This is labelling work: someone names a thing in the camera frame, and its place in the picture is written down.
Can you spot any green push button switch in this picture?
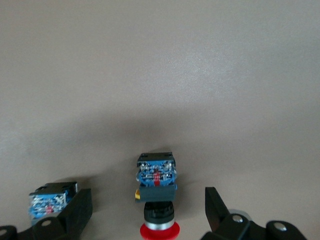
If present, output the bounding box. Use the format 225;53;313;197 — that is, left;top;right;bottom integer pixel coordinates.
28;182;78;226

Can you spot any red push button switch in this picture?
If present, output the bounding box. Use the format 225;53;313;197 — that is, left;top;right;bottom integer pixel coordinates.
134;152;182;240

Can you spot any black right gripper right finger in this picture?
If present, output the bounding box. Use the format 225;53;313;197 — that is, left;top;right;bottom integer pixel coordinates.
202;186;251;240

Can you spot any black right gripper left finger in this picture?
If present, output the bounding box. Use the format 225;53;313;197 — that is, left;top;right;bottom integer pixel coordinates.
32;188;93;240

